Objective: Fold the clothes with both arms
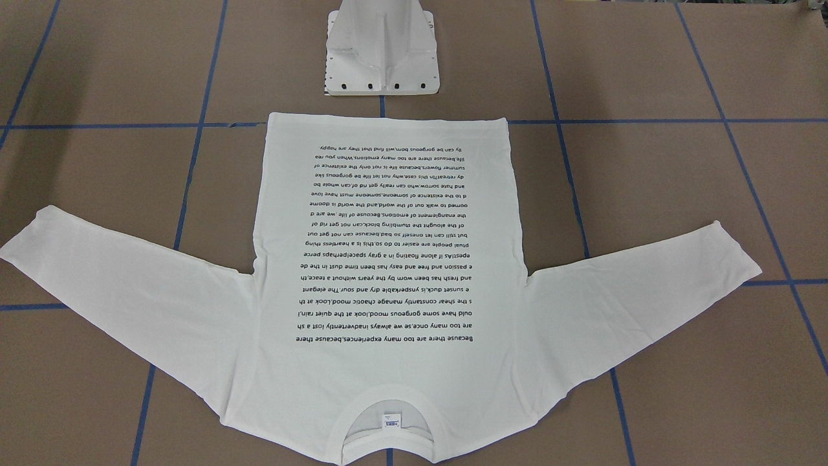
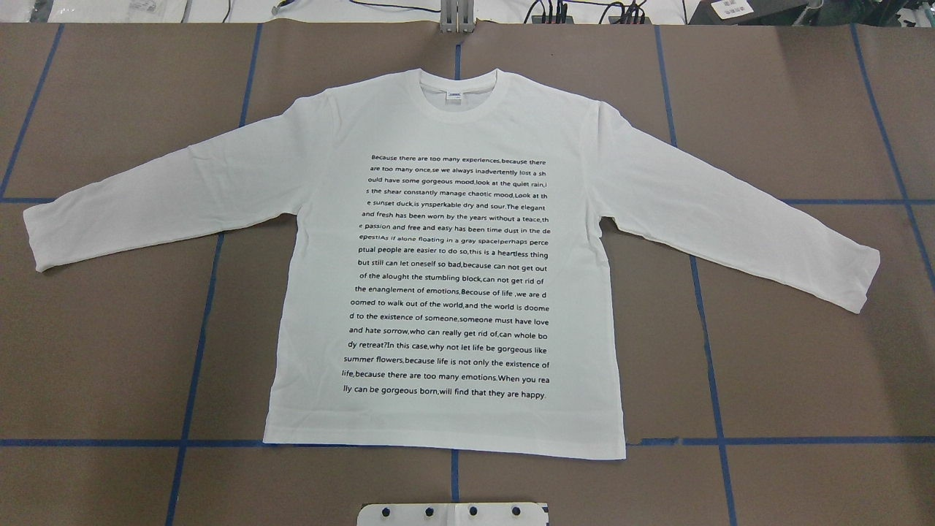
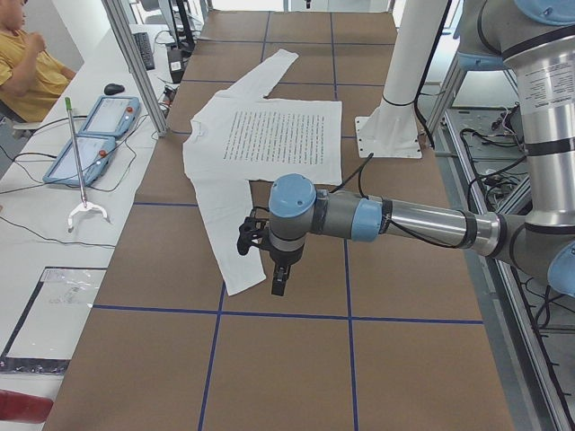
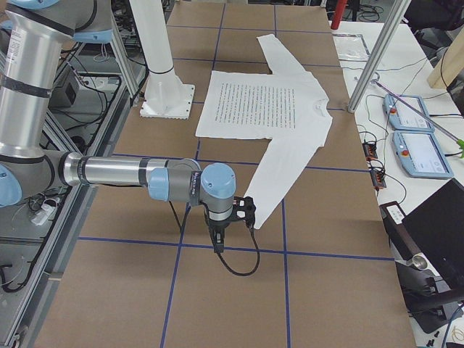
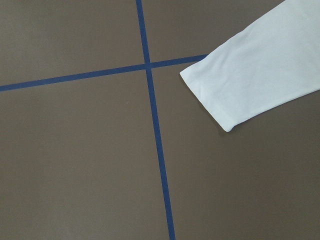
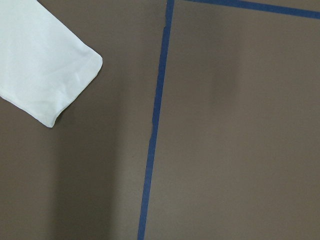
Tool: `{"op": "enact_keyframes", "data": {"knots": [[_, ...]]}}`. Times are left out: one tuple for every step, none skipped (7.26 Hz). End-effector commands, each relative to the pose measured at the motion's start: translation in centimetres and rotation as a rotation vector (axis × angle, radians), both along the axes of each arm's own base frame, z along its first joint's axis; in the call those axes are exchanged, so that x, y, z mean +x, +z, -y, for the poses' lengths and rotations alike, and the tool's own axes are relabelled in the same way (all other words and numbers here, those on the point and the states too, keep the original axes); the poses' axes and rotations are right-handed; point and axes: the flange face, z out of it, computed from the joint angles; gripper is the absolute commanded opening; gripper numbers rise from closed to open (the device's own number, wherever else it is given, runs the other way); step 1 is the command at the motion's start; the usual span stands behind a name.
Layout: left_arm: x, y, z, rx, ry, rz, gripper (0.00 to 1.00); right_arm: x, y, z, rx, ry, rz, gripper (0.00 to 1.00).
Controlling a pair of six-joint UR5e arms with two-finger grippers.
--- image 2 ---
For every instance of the white long-sleeve printed shirt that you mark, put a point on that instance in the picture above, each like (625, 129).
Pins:
(448, 286)

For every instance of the aluminium frame post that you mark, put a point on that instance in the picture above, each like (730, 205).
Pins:
(457, 16)

